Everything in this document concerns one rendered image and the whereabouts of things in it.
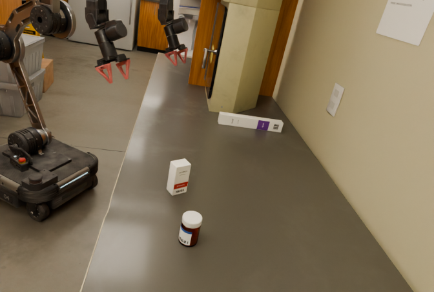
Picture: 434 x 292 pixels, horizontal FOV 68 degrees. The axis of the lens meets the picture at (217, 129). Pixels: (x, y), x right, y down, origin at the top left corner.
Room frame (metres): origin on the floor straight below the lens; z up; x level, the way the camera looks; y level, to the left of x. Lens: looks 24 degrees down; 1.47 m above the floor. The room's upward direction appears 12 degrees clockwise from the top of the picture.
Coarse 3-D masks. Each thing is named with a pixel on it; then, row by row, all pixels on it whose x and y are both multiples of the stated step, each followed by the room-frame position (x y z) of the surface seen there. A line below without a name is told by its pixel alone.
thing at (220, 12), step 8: (224, 8) 1.40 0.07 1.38; (216, 16) 1.65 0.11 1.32; (224, 16) 1.39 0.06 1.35; (216, 24) 1.58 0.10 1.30; (216, 32) 1.52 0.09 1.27; (216, 40) 1.47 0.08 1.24; (216, 48) 1.41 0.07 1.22; (216, 56) 1.38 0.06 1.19; (208, 64) 1.64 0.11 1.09; (208, 72) 1.57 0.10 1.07; (208, 80) 1.51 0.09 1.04; (208, 88) 1.45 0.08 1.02; (208, 96) 1.39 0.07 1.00
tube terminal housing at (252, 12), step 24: (240, 0) 1.39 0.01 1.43; (264, 0) 1.44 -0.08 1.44; (240, 24) 1.39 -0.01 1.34; (264, 24) 1.48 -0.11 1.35; (240, 48) 1.39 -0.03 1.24; (264, 48) 1.52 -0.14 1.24; (216, 72) 1.38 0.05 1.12; (240, 72) 1.40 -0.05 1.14; (216, 96) 1.38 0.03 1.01; (240, 96) 1.43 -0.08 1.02
